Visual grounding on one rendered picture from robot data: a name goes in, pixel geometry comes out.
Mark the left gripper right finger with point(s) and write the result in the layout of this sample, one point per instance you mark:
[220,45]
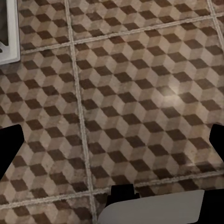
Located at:
[217,139]

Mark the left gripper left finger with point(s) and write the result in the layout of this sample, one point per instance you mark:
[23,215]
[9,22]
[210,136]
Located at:
[11,140]

